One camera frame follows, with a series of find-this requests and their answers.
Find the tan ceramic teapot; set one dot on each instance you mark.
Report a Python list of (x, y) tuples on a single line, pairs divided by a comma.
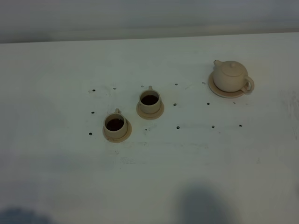
[(232, 76)]

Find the round tan teapot coaster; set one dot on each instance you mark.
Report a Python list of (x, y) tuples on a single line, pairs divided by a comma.
[(221, 93)]

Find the tan saucer near centre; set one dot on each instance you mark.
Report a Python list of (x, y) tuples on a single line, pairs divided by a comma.
[(150, 116)]

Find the tan saucer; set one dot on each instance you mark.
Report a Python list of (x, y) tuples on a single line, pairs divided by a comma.
[(150, 116), (128, 133)]

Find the tan teacup near centre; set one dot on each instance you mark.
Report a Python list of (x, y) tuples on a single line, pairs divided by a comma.
[(150, 101)]

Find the tan teacup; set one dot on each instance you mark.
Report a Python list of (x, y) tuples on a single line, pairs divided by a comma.
[(150, 101), (115, 125)]

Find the tan saucer front left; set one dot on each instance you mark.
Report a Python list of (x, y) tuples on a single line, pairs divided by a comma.
[(128, 133)]

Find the tan teacup front left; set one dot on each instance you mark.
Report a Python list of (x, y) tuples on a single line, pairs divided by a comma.
[(115, 125)]

